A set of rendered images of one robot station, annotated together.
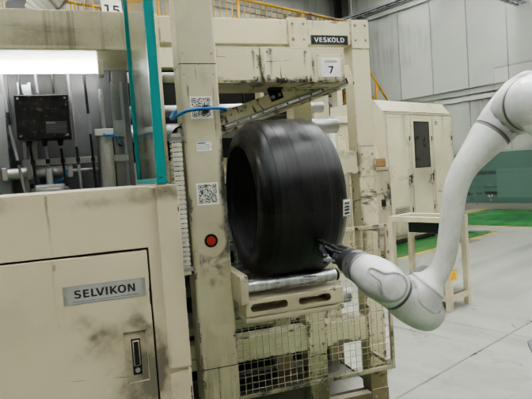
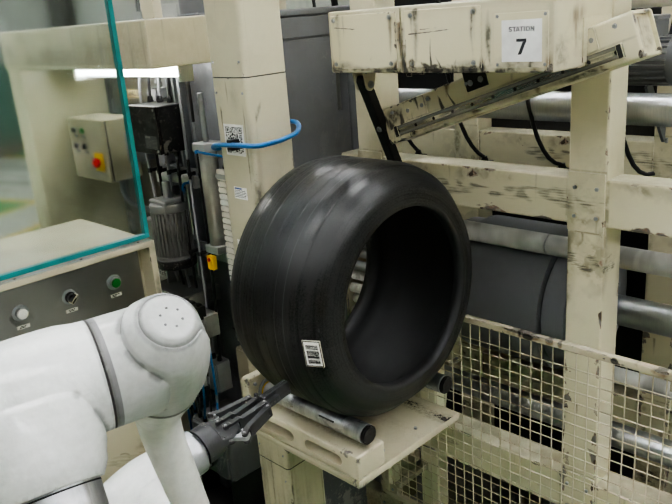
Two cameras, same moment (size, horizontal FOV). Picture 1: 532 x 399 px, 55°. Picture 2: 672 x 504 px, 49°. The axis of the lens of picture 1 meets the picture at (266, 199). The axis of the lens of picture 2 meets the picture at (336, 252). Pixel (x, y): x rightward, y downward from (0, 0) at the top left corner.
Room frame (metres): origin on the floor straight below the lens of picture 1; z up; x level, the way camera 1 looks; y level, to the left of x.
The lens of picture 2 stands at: (1.15, -1.48, 1.78)
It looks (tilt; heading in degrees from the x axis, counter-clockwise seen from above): 18 degrees down; 64
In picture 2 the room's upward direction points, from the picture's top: 4 degrees counter-clockwise
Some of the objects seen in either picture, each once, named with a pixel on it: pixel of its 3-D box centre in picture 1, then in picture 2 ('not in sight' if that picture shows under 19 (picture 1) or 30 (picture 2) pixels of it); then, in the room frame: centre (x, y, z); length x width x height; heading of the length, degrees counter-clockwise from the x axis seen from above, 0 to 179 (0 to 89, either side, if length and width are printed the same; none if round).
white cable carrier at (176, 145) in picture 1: (181, 204); (239, 257); (1.72, 0.29, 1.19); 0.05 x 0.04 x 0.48; 18
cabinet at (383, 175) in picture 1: (355, 215); not in sight; (6.80, -1.19, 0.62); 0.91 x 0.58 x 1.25; 130
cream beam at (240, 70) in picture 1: (268, 70); (459, 35); (2.20, -0.05, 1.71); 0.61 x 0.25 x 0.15; 108
